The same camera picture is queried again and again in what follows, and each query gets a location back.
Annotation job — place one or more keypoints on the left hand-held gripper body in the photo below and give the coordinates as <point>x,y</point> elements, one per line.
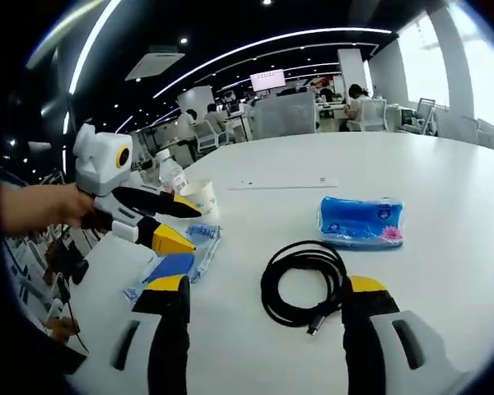
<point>101,164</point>

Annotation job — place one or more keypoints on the grey desk partition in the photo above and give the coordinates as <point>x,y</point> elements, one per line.
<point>284,115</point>

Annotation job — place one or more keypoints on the window with blinds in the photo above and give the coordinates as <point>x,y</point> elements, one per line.
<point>490,82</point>
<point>422,61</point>

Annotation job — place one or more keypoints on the wall screen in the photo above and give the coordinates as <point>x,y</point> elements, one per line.
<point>267,81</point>

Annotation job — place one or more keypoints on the blue tissue pack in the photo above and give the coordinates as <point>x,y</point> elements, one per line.
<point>354,222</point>

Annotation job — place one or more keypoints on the blue and white plastic bag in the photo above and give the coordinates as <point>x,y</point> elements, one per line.
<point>173,267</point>

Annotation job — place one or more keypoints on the person's left hand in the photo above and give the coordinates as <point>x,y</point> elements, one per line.
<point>72,205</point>

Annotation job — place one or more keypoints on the white table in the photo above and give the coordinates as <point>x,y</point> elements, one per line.
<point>395,164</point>

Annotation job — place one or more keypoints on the clear plastic water bottle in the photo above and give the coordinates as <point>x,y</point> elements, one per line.
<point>169,173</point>

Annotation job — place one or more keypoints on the white built-in power strip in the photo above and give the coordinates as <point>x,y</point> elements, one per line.
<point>280,183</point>

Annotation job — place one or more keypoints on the ceiling air vent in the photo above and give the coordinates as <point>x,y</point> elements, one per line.
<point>154,63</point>

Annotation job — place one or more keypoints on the white office chair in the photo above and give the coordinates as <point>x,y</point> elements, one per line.
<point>209,133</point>
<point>372,115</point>

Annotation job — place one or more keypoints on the white paper cup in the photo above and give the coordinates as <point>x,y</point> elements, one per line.
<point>203,197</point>

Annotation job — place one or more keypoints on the black small device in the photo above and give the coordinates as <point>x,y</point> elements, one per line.
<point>80,271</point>

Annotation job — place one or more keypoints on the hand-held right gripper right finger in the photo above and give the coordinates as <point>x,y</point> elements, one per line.
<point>366,329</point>

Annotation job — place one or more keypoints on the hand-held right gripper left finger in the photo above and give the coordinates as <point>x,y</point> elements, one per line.
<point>169,329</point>

